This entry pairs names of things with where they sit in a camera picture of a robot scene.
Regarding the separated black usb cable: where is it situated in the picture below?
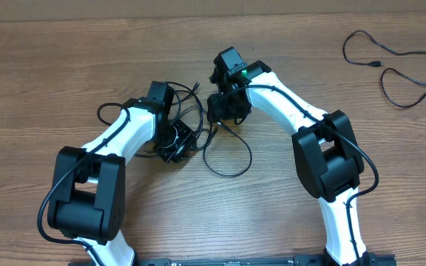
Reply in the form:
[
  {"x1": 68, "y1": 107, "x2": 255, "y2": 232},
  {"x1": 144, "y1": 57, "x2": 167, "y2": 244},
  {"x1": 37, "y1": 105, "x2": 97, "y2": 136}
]
[{"x1": 342, "y1": 30, "x2": 426, "y2": 109}]

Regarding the black cables bundle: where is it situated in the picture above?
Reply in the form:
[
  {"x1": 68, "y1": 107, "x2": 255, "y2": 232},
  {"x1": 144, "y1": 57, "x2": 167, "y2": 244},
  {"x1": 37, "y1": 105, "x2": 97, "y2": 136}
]
[{"x1": 135, "y1": 81, "x2": 254, "y2": 179}]

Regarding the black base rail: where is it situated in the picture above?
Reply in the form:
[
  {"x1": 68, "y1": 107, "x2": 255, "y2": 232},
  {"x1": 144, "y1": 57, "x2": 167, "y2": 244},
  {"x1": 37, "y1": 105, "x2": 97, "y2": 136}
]
[{"x1": 68, "y1": 253, "x2": 397, "y2": 266}]

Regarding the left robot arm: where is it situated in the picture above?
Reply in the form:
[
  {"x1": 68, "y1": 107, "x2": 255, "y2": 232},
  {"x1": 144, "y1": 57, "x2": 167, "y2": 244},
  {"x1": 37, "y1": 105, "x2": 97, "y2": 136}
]
[{"x1": 37, "y1": 81, "x2": 195, "y2": 265}]

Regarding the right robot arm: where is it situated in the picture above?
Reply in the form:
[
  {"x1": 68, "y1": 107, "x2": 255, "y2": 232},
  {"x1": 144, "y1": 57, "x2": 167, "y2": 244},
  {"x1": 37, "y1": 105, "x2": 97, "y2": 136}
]
[{"x1": 207, "y1": 47, "x2": 366, "y2": 265}]

